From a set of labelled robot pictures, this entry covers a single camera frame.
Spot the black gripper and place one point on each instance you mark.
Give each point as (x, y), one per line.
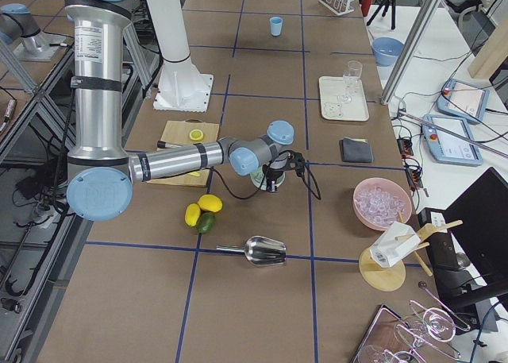
(272, 176)

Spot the light green bowl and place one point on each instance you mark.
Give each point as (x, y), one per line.
(257, 180)

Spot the light blue plastic cup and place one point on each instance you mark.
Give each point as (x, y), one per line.
(276, 26)

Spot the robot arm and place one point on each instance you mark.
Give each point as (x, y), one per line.
(33, 44)
(100, 172)

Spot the steel ice scoop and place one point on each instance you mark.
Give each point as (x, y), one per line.
(260, 251)

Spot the pink bowl with ice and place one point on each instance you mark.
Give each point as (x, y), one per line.
(379, 202)

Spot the blue bowl with fork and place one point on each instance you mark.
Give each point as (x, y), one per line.
(386, 50)

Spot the yellow lemon round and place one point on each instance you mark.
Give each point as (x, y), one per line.
(210, 202)

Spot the green avocado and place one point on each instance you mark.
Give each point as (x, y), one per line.
(206, 222)

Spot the yellow lemon upper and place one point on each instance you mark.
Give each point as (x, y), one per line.
(192, 214)

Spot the grey folded cloth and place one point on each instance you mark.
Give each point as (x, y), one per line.
(355, 151)

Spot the lemon half slice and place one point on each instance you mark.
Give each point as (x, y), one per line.
(196, 135)

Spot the cream bear serving tray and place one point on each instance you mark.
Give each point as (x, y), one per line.
(333, 105)

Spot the steel muddler black tip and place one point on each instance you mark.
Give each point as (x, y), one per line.
(167, 145)

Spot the clear wine glass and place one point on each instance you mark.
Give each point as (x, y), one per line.
(351, 77)

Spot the wooden stand with carton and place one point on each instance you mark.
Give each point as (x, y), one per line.
(381, 265)

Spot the teach pendant tablet near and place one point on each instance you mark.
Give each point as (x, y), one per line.
(445, 137)

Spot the teach pendant tablet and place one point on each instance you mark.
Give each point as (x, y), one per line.
(463, 100)
(445, 137)

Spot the teach pendant tablet far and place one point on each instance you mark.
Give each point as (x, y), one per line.
(463, 100)

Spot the black monitor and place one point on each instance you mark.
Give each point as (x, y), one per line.
(482, 208)

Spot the metal tray with glasses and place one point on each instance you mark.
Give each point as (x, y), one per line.
(425, 334)

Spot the black tripod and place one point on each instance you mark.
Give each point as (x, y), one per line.
(383, 7)

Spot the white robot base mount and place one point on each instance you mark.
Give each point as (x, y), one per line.
(181, 85)

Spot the aluminium frame post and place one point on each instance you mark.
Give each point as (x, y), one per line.
(417, 30)

